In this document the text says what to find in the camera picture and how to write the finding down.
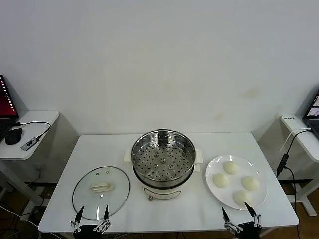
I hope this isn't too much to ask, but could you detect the grey laptop with dark screen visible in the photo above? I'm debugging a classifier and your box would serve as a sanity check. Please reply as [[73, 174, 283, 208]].
[[301, 89, 319, 139]]

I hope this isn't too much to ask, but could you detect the grey usb hub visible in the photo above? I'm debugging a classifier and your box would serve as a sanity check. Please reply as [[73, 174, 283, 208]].
[[20, 138, 40, 151]]

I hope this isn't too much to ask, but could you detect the black floor cable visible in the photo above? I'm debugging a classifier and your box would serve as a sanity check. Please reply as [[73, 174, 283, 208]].
[[0, 203, 25, 225]]

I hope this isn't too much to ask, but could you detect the white round plate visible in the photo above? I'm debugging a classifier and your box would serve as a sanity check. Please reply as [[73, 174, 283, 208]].
[[205, 155, 268, 210]]

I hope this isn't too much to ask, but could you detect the black computer mouse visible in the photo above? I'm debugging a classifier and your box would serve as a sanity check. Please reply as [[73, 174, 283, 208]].
[[5, 128, 23, 145]]

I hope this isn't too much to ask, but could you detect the black hanging cable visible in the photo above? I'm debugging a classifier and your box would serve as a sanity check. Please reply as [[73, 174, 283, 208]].
[[283, 166, 300, 215]]

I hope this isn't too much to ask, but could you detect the black laptop cable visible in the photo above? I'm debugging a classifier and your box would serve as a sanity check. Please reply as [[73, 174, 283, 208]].
[[284, 128, 312, 156]]

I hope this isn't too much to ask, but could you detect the cream electric cooker pot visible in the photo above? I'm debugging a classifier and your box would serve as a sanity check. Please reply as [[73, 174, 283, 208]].
[[124, 146, 204, 202]]

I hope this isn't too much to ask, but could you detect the black inline cable adapter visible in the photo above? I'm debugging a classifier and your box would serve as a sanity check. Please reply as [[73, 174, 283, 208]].
[[276, 154, 290, 176]]

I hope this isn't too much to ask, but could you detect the white side table with label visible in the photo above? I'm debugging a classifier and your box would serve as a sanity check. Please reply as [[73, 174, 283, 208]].
[[279, 114, 319, 216]]

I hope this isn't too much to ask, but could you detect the glass lid with cream handle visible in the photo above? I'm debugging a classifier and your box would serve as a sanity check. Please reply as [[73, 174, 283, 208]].
[[72, 166, 131, 221]]

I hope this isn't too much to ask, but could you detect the laptop with red screen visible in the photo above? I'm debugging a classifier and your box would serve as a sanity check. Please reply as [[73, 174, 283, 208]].
[[0, 74, 20, 142]]

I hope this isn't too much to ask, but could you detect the white cable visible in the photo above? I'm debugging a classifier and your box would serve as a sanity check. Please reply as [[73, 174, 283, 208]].
[[279, 128, 312, 152]]

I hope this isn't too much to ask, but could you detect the perforated steel steamer basket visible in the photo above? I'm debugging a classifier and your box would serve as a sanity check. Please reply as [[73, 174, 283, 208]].
[[131, 128, 196, 184]]

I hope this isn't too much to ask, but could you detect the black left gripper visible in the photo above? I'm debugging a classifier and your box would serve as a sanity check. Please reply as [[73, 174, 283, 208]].
[[70, 204, 112, 239]]

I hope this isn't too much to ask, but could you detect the black drive cable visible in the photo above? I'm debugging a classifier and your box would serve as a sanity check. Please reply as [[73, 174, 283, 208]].
[[11, 121, 52, 140]]

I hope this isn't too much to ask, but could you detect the white steamed baozi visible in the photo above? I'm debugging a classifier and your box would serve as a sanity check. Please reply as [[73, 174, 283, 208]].
[[213, 173, 230, 189], [241, 175, 261, 192], [233, 190, 253, 208], [223, 161, 239, 175]]

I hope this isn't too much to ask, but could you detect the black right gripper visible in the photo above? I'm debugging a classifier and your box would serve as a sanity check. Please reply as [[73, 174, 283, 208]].
[[221, 201, 263, 239]]

